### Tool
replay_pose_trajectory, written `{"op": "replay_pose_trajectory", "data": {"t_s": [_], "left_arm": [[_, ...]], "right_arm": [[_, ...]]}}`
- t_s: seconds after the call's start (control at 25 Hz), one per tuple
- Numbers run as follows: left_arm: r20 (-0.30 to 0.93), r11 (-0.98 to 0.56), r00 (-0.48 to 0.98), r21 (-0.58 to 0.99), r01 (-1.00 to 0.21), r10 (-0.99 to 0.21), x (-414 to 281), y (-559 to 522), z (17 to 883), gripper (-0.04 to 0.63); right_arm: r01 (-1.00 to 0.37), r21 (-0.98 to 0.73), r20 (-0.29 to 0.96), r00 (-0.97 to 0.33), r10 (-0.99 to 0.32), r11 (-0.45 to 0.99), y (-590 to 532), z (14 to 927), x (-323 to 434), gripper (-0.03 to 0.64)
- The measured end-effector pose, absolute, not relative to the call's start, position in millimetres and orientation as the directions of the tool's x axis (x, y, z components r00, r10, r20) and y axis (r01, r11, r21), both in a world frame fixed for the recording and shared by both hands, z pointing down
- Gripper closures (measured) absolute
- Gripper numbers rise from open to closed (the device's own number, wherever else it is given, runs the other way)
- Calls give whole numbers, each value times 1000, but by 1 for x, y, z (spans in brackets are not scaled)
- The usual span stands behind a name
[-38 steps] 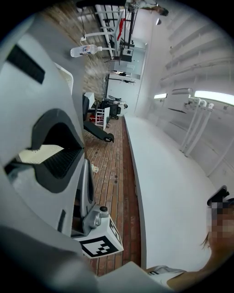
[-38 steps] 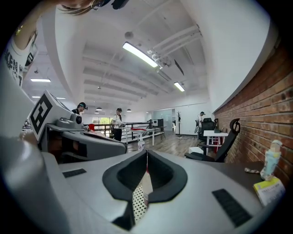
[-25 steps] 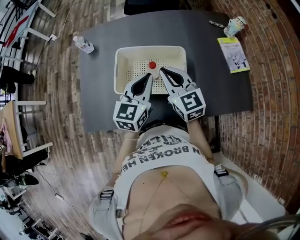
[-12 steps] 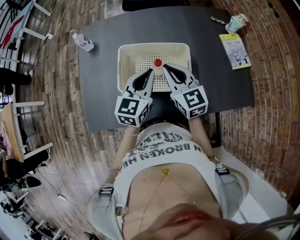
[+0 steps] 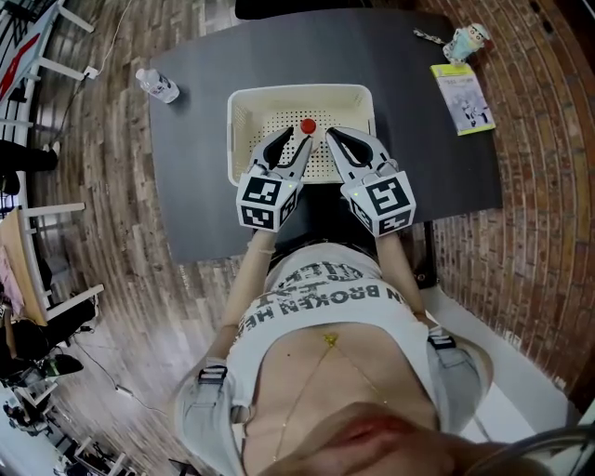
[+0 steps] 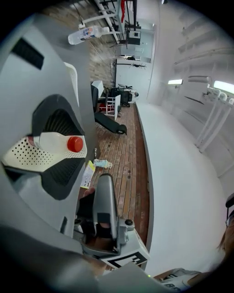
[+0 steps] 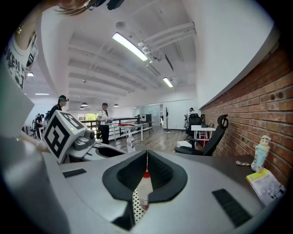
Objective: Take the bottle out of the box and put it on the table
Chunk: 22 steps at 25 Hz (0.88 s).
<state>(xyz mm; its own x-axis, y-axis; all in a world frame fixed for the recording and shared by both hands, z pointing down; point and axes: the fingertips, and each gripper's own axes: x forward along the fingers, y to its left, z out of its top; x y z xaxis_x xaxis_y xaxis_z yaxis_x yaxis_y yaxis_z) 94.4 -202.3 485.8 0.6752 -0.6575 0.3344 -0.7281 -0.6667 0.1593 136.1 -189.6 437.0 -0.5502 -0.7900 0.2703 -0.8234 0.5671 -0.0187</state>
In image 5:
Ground black and green object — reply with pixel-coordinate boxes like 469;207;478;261
39;352;85;377

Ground person's white printed top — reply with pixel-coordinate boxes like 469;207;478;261
225;244;443;419

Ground person's neck and chest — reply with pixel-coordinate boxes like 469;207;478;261
250;324;443;466

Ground thin gold necklace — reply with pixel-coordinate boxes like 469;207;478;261
273;332;391;461

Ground patterned lanyard strap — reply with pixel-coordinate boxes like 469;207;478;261
413;28;450;46

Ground small red-capped bottle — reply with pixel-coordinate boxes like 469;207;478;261
288;117;324;157

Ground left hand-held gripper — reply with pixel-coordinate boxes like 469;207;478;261
235;126;315;233

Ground wooden desk with white frame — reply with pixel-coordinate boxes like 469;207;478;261
0;202;106;326

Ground person's right forearm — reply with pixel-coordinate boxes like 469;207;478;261
374;231;431;322

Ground clear plastic water bottle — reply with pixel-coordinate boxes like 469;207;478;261
135;67;181;104

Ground black office chair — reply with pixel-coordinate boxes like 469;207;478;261
234;0;422;22

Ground floor cable with white adapter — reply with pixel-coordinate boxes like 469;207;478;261
73;341;168;415

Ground white table with red print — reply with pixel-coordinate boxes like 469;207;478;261
0;0;97;101

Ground pink paper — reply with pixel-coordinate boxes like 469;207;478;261
0;245;24;317

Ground white side desk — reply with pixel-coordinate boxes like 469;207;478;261
417;283;587;447

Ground person's head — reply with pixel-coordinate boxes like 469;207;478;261
278;402;595;476

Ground person's left forearm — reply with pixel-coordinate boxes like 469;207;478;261
218;230;280;336

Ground cream perforated plastic basket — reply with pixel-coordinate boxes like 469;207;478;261
226;83;377;186

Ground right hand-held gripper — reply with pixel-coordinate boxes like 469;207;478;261
324;126;417;238

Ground yellow-green book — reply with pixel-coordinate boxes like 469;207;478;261
430;63;496;137

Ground dark grey table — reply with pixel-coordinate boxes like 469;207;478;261
148;7;504;290

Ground person's light denim overalls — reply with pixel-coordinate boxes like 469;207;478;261
178;324;494;476

